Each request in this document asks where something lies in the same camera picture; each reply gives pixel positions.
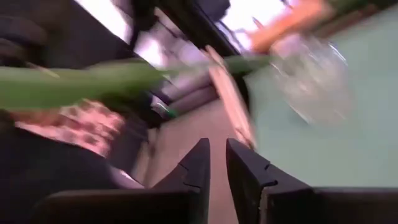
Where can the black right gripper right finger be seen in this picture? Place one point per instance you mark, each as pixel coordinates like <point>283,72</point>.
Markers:
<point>252,186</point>

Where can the red artificial tulip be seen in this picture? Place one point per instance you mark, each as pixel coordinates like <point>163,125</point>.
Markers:
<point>93,84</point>
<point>289,18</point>

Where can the green table mat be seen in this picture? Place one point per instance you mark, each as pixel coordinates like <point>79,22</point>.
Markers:
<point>326,155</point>

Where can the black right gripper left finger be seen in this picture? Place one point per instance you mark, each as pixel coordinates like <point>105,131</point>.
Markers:
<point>196,186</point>

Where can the wooden table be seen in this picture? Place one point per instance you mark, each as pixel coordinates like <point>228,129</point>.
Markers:
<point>230,99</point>

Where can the round clear glass vase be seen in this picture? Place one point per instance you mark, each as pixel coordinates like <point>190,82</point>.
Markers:
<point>311,81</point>

